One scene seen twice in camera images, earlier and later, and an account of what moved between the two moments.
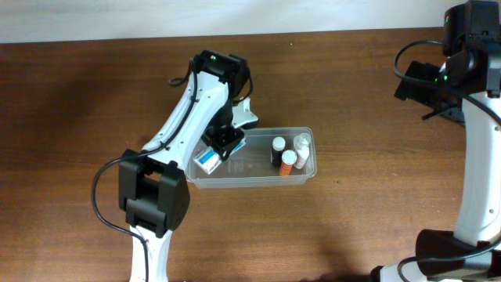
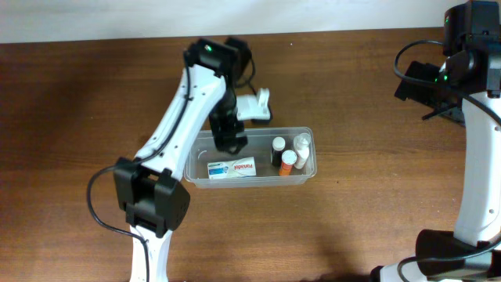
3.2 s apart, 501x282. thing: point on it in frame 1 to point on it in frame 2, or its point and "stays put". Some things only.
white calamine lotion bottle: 301,142 stays put
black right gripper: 409,83 stays put
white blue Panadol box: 207,159 to 240,168
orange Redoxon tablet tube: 289,157 stays put
